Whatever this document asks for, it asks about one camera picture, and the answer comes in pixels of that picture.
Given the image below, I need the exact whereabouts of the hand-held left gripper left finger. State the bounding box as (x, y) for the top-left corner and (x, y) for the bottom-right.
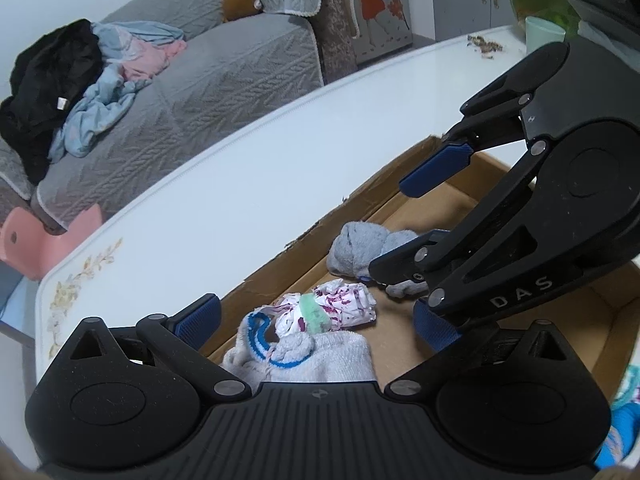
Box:
(60, 293), (252, 403)

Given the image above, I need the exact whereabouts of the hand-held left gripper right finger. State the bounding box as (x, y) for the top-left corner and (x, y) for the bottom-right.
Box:
(386, 302), (581, 402)

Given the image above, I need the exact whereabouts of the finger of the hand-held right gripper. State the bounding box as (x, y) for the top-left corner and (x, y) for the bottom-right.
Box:
(399, 41), (571, 197)
(368, 146), (591, 333)

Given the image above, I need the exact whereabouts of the grey sock bundle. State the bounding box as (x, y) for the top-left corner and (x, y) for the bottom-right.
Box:
(327, 220), (431, 300)

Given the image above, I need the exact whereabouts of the shallow cardboard box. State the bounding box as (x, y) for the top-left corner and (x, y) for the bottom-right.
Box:
(205, 134), (640, 406)

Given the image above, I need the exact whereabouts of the white purple print sock bundle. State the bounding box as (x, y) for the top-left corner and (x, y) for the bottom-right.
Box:
(272, 280), (377, 338)

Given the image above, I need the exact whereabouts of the grey sock with blue stripes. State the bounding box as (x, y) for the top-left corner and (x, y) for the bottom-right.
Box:
(222, 310), (377, 386)

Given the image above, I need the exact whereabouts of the white sock with teal band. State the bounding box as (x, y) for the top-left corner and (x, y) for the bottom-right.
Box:
(612, 365), (640, 403)

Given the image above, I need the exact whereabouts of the pile of seed shells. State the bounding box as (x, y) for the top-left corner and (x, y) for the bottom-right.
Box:
(465, 34), (506, 58)

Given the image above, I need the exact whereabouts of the pale green cup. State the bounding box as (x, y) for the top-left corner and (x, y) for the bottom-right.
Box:
(525, 16), (568, 53)

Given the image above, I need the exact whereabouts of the grey sofa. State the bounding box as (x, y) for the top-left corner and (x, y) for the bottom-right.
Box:
(0, 0), (358, 233)

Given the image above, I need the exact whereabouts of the grey cabinet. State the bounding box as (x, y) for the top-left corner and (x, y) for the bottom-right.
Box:
(430, 0), (518, 43)

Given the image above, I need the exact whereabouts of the white refrigerator with stickers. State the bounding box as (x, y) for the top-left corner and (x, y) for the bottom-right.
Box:
(345, 0), (413, 66)

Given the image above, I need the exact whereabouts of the pink plastic stool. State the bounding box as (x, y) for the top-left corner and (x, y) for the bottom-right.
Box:
(0, 205), (103, 281)

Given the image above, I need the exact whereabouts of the grey knitted seat cover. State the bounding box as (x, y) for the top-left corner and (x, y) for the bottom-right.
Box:
(35, 0), (326, 226)

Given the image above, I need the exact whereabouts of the brown plush toy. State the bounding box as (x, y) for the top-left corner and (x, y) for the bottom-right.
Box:
(221, 0), (263, 23)

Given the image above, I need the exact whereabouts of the pink clothing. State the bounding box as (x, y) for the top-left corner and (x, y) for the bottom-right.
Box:
(120, 40), (188, 81)

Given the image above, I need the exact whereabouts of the black clothing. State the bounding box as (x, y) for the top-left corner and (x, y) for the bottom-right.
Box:
(0, 19), (106, 186)

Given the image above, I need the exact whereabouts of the pale blue clothing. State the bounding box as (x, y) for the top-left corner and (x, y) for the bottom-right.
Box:
(92, 20), (187, 68)

